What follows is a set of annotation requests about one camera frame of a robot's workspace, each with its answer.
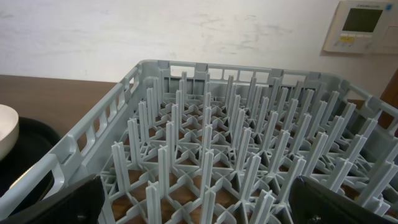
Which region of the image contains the wall control panel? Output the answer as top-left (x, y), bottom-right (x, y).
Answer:
top-left (323, 1), bottom-right (397, 54)

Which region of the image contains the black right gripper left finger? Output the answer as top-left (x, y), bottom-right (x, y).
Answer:
top-left (1, 174), bottom-right (105, 224)

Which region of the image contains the grey dishwasher rack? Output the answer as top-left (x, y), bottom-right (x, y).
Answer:
top-left (1, 60), bottom-right (397, 223)

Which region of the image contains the large cream bowl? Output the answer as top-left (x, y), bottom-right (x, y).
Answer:
top-left (1, 105), bottom-right (19, 160)

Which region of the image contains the round black tray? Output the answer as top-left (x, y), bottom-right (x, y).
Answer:
top-left (1, 117), bottom-right (60, 214)

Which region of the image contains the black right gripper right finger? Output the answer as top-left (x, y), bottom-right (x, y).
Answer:
top-left (289, 175), bottom-right (392, 224)

